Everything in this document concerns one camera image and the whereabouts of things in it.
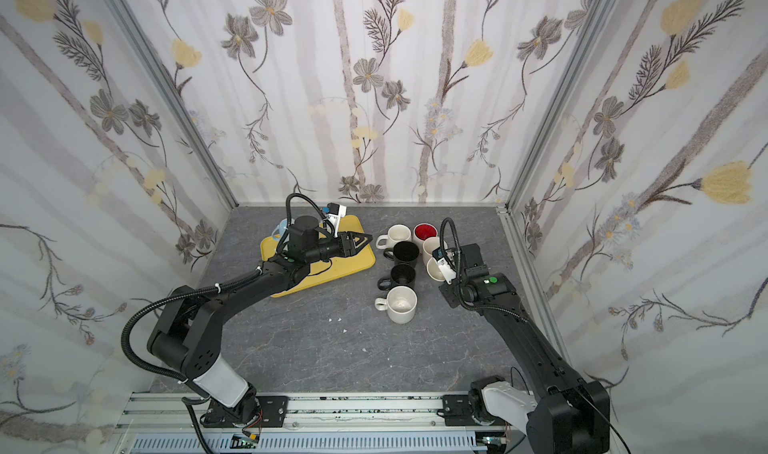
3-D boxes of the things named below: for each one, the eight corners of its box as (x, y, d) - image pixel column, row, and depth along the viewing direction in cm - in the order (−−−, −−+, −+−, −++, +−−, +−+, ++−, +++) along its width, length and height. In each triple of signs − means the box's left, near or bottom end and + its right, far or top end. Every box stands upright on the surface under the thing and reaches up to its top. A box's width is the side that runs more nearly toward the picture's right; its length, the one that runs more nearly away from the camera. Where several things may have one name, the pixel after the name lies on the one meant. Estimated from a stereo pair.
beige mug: (376, 312, 93) (375, 300, 86) (392, 291, 98) (393, 278, 91) (403, 331, 89) (405, 319, 82) (419, 308, 94) (422, 295, 87)
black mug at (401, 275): (378, 291, 98) (377, 277, 91) (378, 277, 101) (378, 263, 94) (413, 291, 98) (415, 278, 91) (412, 277, 101) (414, 263, 94)
